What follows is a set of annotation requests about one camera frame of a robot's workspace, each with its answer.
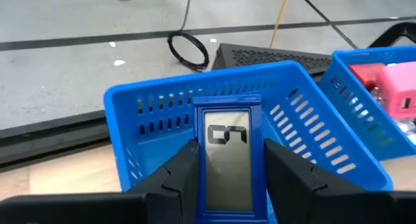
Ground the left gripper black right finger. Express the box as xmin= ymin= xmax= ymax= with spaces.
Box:
xmin=263 ymin=138 xmax=393 ymax=224

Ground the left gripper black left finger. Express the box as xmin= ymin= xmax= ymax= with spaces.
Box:
xmin=125 ymin=139 xmax=200 ymax=224

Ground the blue digital timer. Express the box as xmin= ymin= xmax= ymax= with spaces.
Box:
xmin=192 ymin=94 xmax=269 ymax=224

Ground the blue plastic slotted basket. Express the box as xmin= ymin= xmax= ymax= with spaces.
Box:
xmin=319 ymin=45 xmax=416 ymax=162
xmin=103 ymin=60 xmax=395 ymax=224

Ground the black perforated metal box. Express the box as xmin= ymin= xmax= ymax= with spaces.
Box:
xmin=211 ymin=42 xmax=333 ymax=77

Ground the black coiled floor cable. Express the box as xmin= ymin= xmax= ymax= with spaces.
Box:
xmin=166 ymin=0 xmax=211 ymax=73

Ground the white USB wall charger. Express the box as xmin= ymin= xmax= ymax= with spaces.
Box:
xmin=398 ymin=118 xmax=416 ymax=145

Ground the yellow hanging cable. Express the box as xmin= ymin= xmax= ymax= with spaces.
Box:
xmin=269 ymin=0 xmax=291 ymax=49

